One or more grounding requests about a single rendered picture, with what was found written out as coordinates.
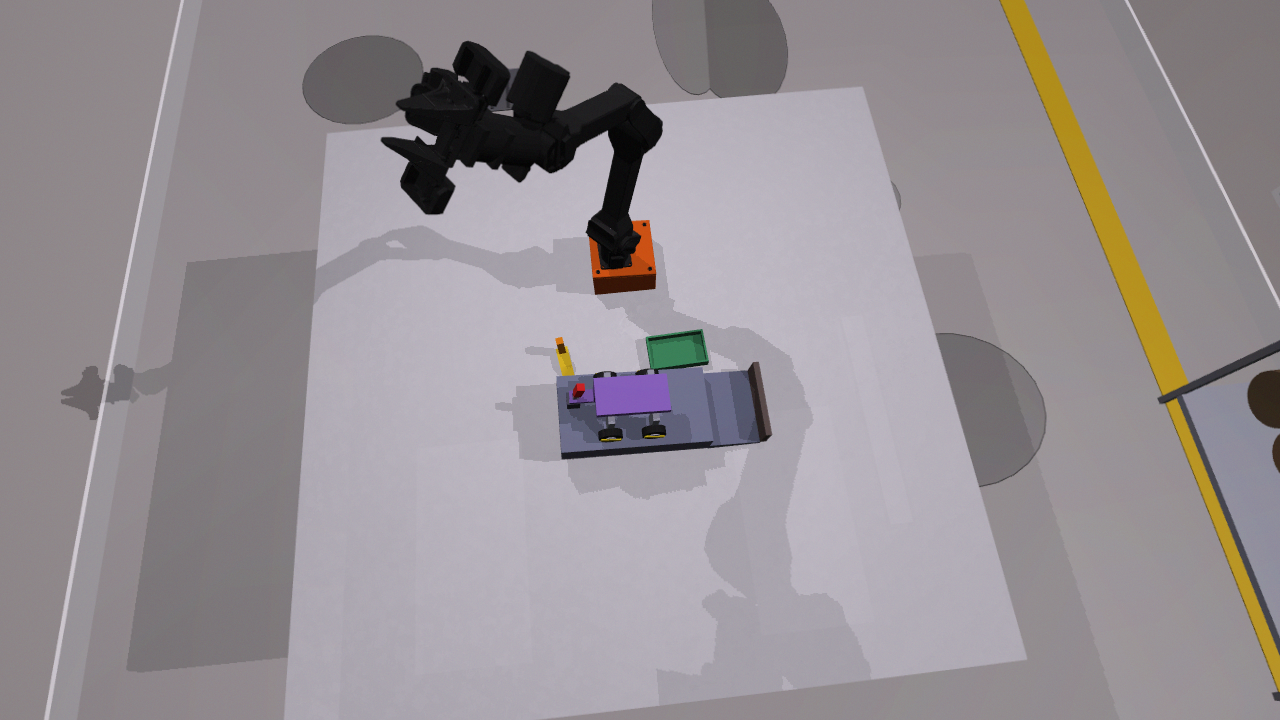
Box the green tray floor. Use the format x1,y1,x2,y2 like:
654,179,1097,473
649,334,705,366

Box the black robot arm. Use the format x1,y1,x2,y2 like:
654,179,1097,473
500,51,663,270

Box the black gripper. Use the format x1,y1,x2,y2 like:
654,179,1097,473
381,41,516,214

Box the yellow wedge chock with orange handle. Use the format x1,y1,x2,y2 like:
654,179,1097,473
556,337,573,375

